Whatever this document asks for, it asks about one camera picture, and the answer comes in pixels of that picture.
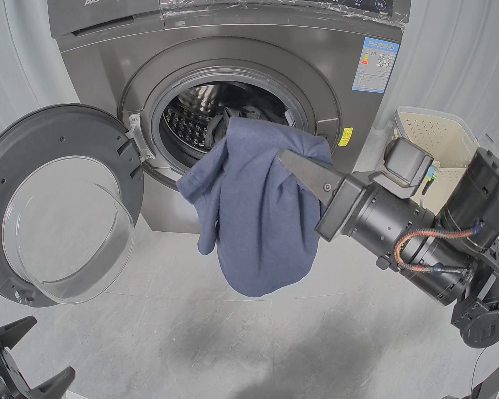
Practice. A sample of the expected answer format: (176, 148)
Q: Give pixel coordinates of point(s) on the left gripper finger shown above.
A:
(14, 331)
(52, 385)

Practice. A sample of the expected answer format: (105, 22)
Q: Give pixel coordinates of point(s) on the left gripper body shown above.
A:
(0, 372)

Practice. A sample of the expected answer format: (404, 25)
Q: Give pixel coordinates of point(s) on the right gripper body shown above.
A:
(382, 227)

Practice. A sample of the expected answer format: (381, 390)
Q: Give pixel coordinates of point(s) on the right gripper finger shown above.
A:
(312, 173)

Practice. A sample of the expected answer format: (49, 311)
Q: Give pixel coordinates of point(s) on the blue garment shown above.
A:
(249, 206)

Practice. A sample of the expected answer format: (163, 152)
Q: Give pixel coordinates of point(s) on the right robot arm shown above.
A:
(482, 189)

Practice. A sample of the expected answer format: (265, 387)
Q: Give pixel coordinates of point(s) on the heap of dark clothes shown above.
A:
(249, 114)

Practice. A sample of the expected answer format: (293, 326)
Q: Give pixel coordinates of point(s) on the cream laundry basket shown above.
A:
(436, 144)

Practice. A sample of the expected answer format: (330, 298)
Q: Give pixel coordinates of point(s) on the grey washing machine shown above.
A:
(241, 44)

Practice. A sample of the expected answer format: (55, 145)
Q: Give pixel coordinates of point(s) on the washing machine door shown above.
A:
(62, 139)

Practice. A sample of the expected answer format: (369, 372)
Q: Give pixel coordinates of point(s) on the white curtain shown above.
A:
(16, 48)
(465, 44)

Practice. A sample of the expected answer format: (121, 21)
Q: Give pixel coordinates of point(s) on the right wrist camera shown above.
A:
(403, 162)

